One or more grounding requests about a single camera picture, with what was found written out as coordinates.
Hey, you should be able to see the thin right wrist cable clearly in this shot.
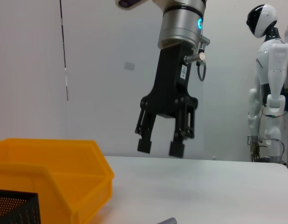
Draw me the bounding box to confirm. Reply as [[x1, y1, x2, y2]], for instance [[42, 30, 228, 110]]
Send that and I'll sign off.
[[183, 34, 211, 82]]

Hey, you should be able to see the black mesh pen holder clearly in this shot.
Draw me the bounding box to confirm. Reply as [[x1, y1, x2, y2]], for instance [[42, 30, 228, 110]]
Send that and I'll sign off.
[[0, 189, 41, 224]]

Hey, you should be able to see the grey glitter pen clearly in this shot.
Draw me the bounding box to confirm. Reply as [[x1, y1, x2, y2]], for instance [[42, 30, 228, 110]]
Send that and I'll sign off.
[[156, 217, 178, 224]]

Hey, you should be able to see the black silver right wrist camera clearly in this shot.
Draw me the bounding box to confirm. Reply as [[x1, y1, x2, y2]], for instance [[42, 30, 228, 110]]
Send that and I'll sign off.
[[115, 0, 147, 10]]

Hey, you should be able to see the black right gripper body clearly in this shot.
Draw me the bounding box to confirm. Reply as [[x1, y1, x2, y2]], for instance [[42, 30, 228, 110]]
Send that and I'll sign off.
[[140, 43, 199, 120]]

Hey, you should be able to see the yellow plastic bin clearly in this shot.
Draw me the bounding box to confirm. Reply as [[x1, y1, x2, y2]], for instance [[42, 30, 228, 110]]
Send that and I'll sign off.
[[0, 138, 115, 224]]

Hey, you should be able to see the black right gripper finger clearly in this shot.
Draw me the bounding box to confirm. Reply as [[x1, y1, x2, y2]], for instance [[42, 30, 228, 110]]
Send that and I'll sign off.
[[134, 102, 159, 154], [168, 100, 199, 158]]

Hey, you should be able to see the white humanoid robot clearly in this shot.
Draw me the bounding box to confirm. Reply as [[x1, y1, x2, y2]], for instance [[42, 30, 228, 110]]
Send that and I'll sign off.
[[245, 3, 288, 164]]

